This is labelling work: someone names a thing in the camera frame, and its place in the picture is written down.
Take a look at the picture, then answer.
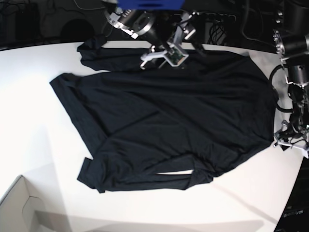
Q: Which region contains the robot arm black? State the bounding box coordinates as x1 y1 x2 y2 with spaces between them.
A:
269 0 309 158
104 6 195 70

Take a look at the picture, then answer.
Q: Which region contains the blue box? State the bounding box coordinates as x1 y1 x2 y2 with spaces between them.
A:
117 0 185 10

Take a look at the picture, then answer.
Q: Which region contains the black long-sleeve t-shirt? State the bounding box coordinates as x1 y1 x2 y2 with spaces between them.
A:
50 38 278 193

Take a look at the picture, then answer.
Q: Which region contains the white plastic bin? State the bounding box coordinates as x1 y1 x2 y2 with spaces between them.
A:
0 175 73 232

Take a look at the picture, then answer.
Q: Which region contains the black power strip red switch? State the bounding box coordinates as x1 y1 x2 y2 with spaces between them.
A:
189 11 237 23

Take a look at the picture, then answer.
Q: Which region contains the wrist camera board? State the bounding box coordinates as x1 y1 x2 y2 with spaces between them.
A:
166 43 189 67

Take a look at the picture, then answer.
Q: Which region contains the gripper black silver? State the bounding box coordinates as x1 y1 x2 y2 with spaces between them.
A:
140 28 188 69
273 120 309 159

